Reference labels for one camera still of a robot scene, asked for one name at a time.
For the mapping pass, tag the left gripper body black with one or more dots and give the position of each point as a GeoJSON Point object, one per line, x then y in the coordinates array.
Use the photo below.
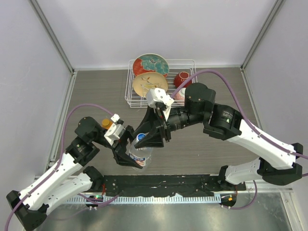
{"type": "Point", "coordinates": [122, 141]}

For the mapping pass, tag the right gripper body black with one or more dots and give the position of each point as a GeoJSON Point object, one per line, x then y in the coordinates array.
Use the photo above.
{"type": "Point", "coordinates": [162, 117]}

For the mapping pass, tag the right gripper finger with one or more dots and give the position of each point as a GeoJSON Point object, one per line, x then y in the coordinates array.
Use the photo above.
{"type": "Point", "coordinates": [147, 123]}
{"type": "Point", "coordinates": [152, 139]}

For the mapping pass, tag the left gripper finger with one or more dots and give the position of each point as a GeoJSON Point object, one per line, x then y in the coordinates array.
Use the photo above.
{"type": "Point", "coordinates": [130, 133]}
{"type": "Point", "coordinates": [125, 160]}

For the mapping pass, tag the clear plastic water bottle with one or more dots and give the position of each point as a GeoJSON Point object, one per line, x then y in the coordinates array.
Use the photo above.
{"type": "Point", "coordinates": [142, 155]}

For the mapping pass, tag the orange juice bottle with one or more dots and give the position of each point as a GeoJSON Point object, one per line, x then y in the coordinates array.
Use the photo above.
{"type": "Point", "coordinates": [106, 123]}

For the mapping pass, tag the white bottle cap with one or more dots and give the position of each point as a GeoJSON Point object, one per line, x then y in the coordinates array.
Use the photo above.
{"type": "Point", "coordinates": [140, 136]}

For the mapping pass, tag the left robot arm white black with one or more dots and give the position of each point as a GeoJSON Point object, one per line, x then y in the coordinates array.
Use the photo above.
{"type": "Point", "coordinates": [71, 174]}

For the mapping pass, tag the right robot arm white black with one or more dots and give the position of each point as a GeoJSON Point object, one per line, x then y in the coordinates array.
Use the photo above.
{"type": "Point", "coordinates": [276, 160]}

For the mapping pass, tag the pink patterned bowl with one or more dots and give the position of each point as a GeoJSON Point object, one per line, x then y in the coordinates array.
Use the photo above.
{"type": "Point", "coordinates": [180, 96]}

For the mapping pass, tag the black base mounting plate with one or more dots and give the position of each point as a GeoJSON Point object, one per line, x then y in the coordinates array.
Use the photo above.
{"type": "Point", "coordinates": [163, 185]}

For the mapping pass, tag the beige bird plate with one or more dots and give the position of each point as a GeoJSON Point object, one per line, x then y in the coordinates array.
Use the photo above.
{"type": "Point", "coordinates": [146, 81]}

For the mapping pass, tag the red bowl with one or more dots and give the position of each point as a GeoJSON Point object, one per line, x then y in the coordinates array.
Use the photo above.
{"type": "Point", "coordinates": [180, 78]}

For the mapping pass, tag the red teal floral plate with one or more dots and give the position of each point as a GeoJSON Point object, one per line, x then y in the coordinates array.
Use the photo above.
{"type": "Point", "coordinates": [150, 62]}

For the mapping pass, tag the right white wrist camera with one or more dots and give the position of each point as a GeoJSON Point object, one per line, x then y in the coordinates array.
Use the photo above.
{"type": "Point", "coordinates": [158, 95]}

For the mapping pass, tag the white wire dish rack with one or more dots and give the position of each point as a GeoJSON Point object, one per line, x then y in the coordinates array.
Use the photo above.
{"type": "Point", "coordinates": [175, 66]}

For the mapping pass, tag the white slotted cable duct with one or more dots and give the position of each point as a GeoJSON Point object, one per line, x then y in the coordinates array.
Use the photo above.
{"type": "Point", "coordinates": [176, 199]}

